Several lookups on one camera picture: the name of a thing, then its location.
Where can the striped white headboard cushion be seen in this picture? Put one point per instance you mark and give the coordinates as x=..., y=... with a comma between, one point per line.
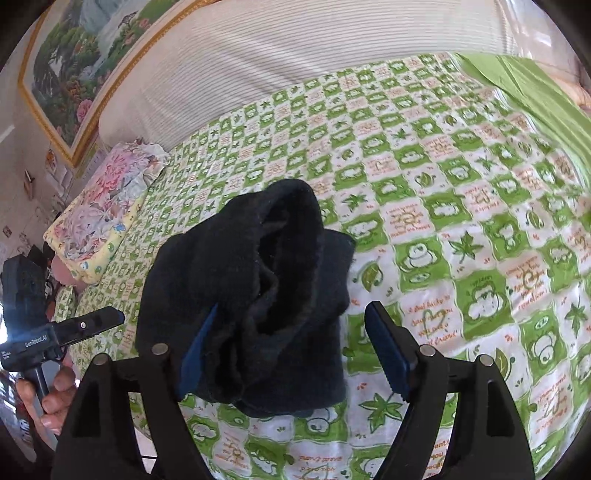
x=295, y=60

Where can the person's left hand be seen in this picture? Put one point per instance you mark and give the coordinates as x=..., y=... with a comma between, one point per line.
x=57, y=392

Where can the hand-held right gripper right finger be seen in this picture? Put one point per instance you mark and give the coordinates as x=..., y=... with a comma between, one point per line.
x=390, y=350

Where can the green checked printed bed sheet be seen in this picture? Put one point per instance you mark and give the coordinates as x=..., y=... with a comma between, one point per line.
x=438, y=194

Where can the plain green cloth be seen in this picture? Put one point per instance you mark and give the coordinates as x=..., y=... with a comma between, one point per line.
x=540, y=92

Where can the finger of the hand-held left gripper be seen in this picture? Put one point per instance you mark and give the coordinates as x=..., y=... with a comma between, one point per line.
x=87, y=323

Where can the floral pillow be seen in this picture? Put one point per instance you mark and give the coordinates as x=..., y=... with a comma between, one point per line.
x=104, y=207

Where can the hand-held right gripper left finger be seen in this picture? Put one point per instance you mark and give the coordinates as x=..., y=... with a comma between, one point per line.
x=198, y=355

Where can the framed landscape painting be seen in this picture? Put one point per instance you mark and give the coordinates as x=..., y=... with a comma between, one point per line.
x=87, y=64

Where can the black pants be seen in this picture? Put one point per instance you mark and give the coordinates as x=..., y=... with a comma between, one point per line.
x=258, y=300

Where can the pink quilt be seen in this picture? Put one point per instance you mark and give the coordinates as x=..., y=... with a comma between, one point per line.
x=577, y=90

